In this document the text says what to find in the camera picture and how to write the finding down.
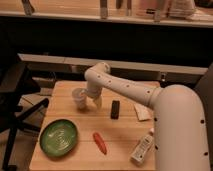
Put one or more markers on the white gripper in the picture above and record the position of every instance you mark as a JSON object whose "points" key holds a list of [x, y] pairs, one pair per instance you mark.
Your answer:
{"points": [[94, 91]]}

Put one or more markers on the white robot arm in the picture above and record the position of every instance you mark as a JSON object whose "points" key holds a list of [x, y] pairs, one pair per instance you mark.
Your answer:
{"points": [[180, 131]]}

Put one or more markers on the green ceramic bowl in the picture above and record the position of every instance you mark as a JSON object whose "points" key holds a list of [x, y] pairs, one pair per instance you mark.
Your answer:
{"points": [[58, 138]]}

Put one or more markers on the dark brown rectangular block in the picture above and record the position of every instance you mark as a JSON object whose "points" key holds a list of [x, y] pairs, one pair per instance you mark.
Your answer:
{"points": [[115, 108]]}

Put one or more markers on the beige sponge piece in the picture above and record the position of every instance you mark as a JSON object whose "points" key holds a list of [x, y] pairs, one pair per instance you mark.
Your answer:
{"points": [[142, 112]]}

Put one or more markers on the white squeeze bottle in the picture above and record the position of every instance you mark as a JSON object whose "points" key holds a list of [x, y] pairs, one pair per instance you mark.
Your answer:
{"points": [[144, 144]]}

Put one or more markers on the black office chair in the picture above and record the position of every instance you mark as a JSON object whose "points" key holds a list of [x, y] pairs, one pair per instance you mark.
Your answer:
{"points": [[15, 81]]}

